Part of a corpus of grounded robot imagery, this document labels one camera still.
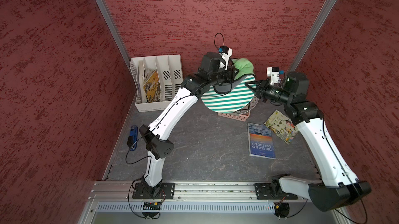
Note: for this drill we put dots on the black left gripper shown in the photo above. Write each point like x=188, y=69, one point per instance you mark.
x=230, y=73

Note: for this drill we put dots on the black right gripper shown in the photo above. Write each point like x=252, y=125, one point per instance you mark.
x=260, y=89

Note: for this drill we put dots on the green grey microfibre cloth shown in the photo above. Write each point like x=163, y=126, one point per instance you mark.
x=244, y=67

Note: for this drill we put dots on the green white striped round plate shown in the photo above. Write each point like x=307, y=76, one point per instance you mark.
x=235, y=100

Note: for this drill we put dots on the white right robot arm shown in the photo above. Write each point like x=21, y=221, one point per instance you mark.
x=338, y=185

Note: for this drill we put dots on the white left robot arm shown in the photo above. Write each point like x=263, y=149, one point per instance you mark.
x=156, y=134

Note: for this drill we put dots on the colourful speckled round plate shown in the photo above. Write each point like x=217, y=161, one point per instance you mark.
x=248, y=107

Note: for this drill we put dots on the pink perforated plastic basket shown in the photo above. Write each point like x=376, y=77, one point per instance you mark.
x=238, y=115

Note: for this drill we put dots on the children's picture book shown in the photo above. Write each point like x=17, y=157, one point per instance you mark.
x=281, y=126

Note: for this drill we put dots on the white file organiser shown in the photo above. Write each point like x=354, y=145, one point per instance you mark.
x=170, y=75

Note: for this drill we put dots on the blue old man sea book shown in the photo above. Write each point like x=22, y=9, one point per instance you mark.
x=260, y=141

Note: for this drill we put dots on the yellow illustrated book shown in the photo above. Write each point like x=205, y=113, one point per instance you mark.
x=153, y=88

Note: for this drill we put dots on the white booklet in organiser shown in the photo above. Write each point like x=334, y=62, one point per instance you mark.
x=141, y=78

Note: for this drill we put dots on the blue black stapler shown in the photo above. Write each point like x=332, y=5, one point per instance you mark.
x=132, y=138

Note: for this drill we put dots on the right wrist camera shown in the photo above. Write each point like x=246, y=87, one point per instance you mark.
x=274, y=74

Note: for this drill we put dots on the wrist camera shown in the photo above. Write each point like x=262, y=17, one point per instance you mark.
x=274, y=74
x=225, y=53

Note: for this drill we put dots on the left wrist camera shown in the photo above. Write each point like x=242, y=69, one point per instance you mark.
x=225, y=53

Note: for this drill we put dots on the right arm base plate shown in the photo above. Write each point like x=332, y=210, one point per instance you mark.
x=271, y=191

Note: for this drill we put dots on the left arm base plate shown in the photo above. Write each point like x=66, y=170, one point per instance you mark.
x=162, y=191

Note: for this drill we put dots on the aluminium corner post right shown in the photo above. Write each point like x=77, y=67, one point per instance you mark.
x=315, y=28

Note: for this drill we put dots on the aluminium corner post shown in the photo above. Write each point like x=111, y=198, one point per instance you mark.
x=315, y=28
x=104, y=9

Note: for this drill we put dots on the aluminium corner post left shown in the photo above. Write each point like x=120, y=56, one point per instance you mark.
x=104, y=9

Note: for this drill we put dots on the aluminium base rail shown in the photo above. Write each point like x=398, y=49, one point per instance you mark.
x=196, y=191

